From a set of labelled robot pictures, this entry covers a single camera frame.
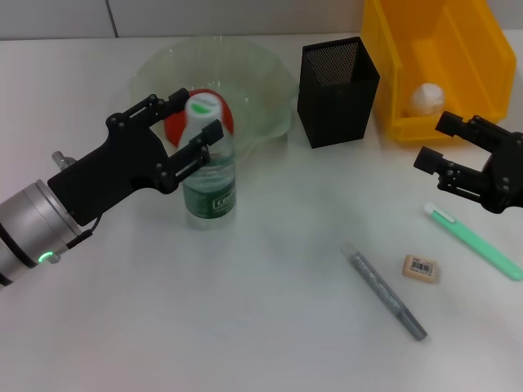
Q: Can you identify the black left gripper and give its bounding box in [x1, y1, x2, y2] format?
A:
[47, 87, 225, 229]

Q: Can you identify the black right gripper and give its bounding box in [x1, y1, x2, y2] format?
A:
[413, 110, 523, 214]

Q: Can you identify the red-orange knitted toy orange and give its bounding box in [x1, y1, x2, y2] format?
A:
[163, 87, 235, 148]

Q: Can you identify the white paper ball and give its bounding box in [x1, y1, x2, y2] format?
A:
[409, 82, 446, 117]

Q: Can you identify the clear green-label water bottle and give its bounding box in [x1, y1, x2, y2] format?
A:
[181, 92, 238, 229]

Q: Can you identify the mint green pen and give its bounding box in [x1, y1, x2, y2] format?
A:
[423, 202, 523, 282]

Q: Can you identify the beige eraser with barcode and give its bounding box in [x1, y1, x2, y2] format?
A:
[402, 253, 441, 283]

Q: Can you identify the grey marker pen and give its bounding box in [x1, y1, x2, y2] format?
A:
[341, 243, 428, 341]

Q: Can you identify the green wavy glass fruit plate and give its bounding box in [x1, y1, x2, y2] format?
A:
[129, 35, 298, 164]

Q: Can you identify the black mesh pen holder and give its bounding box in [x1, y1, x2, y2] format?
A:
[297, 36, 381, 149]

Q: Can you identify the yellow plastic storage bin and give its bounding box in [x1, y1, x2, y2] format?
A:
[360, 0, 516, 146]

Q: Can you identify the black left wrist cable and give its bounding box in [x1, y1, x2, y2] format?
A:
[51, 150, 103, 251]

